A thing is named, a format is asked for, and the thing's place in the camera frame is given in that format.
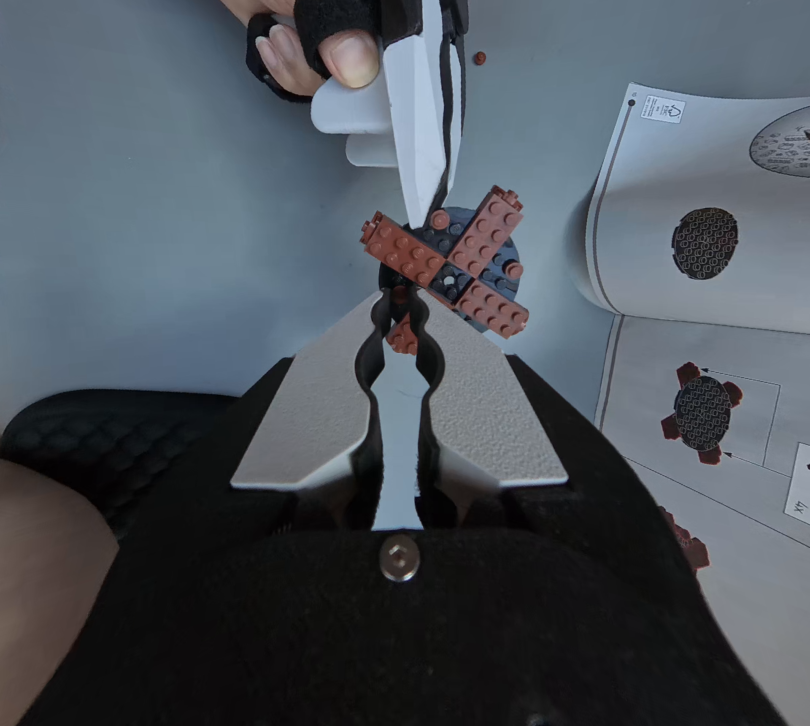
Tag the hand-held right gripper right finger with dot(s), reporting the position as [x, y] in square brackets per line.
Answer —
[487, 416]

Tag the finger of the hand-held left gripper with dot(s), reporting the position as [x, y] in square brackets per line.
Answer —
[457, 105]
[414, 124]

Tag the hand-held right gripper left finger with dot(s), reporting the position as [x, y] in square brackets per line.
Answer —
[310, 416]

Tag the brown and black brick assembly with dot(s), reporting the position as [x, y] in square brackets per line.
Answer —
[487, 232]

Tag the white instruction booklet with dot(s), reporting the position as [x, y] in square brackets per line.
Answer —
[645, 181]

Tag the black mesh cushion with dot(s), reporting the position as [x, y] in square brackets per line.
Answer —
[95, 441]

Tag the person's bare leg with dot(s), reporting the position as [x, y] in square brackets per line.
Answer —
[44, 580]

